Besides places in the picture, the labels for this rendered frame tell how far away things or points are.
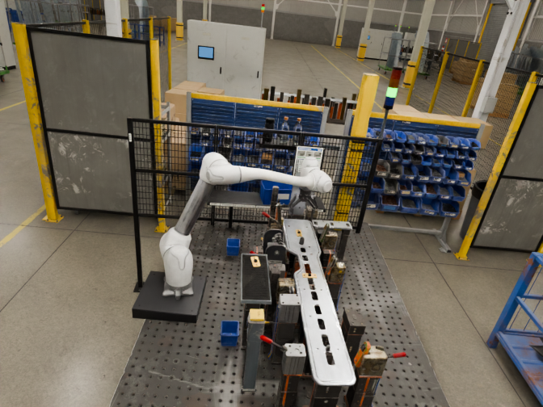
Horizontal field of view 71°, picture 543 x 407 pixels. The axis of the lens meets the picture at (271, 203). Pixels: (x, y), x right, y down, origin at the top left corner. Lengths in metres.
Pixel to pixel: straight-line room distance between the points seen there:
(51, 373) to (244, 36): 7.01
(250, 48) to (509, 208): 5.84
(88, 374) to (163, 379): 1.10
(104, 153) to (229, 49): 4.90
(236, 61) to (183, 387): 7.32
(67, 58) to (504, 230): 4.88
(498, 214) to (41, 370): 4.50
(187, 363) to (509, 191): 3.79
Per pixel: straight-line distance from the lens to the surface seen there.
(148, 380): 2.08
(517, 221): 5.07
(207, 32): 8.61
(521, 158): 4.68
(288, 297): 1.89
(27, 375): 3.22
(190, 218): 2.38
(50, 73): 4.27
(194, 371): 2.11
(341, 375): 1.77
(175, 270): 2.29
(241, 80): 8.62
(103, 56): 4.01
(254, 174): 2.21
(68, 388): 3.06
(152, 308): 2.32
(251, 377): 1.96
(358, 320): 1.99
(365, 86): 2.95
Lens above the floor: 2.33
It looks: 27 degrees down
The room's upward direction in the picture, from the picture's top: 7 degrees clockwise
